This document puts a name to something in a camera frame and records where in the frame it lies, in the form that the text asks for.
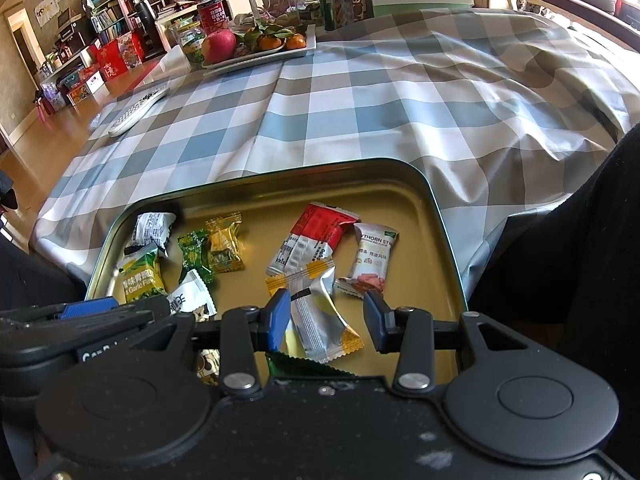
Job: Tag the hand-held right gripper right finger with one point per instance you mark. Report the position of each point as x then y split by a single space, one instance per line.
375 322

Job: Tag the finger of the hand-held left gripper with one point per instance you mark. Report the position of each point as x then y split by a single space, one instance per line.
90 306

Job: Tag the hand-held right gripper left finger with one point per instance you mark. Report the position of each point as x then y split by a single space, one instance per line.
277 320

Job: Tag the yellow silver snack packet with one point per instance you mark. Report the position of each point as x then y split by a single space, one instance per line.
320 320

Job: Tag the green white snack packet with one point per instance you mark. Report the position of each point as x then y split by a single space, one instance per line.
305 366

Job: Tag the yellow green pea packet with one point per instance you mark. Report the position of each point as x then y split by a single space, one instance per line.
140 275

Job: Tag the beige snack bar packet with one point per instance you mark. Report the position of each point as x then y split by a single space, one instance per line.
371 260

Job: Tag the brown patterned snack packet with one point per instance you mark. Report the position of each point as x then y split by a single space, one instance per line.
192 297

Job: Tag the yellow candy packet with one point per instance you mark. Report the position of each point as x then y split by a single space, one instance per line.
225 242

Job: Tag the red white snack packet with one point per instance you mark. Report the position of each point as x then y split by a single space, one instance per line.
315 232

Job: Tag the white black snack packet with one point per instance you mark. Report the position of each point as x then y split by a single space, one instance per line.
150 227

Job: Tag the green candy packet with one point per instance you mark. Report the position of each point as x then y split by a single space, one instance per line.
194 255

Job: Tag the gold metal tin tray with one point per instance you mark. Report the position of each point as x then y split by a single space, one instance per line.
390 200

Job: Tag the person's dark pants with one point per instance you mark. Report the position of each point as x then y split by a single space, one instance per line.
30 270

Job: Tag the white remote control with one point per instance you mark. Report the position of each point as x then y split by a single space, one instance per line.
140 110

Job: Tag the person's black sweater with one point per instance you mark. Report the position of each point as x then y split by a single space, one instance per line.
575 240

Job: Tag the white low cabinet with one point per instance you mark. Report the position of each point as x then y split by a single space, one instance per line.
65 75

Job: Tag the red gift box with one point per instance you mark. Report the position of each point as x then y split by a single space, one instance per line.
120 55

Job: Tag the white fruit tray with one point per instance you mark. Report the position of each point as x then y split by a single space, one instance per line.
260 56

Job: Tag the pile of leafy tangerines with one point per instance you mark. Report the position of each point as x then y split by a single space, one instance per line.
275 39

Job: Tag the red apple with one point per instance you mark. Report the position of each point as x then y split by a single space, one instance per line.
219 45

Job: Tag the glass jar with green contents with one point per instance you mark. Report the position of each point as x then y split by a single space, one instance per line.
189 42

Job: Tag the cluttered bookshelf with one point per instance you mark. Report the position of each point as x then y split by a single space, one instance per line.
112 17

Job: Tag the red drink can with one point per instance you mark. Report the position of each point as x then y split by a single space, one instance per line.
212 17

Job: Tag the green snack box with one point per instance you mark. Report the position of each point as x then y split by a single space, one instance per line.
336 7

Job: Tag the brown snack box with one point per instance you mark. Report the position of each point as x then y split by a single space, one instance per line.
361 2

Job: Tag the white wall posters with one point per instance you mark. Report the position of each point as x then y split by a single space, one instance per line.
50 2

